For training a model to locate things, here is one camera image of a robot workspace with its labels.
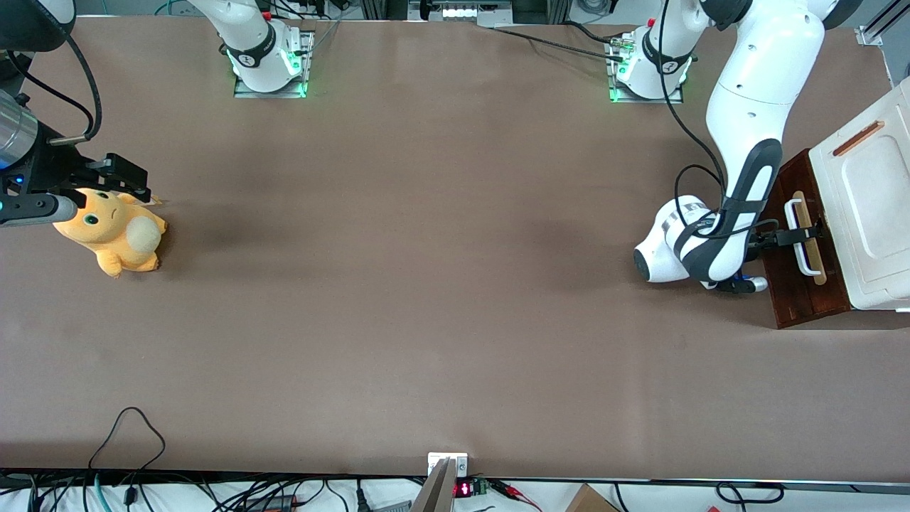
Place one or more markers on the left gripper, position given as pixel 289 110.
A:
pixel 763 244

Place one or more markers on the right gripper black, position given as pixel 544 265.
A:
pixel 55 165

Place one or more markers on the dark wood drawer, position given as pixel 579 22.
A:
pixel 835 291

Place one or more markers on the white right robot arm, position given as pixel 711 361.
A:
pixel 256 57

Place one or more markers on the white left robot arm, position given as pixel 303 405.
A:
pixel 761 71

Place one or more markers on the orange plush toy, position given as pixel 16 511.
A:
pixel 106 231

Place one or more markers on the white-topped dark wood cabinet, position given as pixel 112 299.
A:
pixel 874 213

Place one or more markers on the brown cardboard box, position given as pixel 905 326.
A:
pixel 590 501

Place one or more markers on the black power adapter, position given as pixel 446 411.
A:
pixel 270 503

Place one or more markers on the red black clip leads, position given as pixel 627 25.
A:
pixel 515 493

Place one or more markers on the red display circuit module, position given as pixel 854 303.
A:
pixel 463 488

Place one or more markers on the aluminium bar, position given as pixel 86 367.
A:
pixel 434 494

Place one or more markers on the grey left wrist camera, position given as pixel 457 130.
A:
pixel 753 284

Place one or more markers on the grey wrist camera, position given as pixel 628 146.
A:
pixel 753 284
pixel 35 208

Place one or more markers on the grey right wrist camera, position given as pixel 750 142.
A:
pixel 35 208

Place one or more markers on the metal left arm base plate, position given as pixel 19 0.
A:
pixel 650 100

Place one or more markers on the aluminium frame profile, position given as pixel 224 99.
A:
pixel 869 35

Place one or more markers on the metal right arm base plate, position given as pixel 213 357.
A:
pixel 308 50

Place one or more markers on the lit device on frame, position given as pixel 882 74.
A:
pixel 458 12

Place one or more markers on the white metal bracket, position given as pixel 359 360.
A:
pixel 458 464

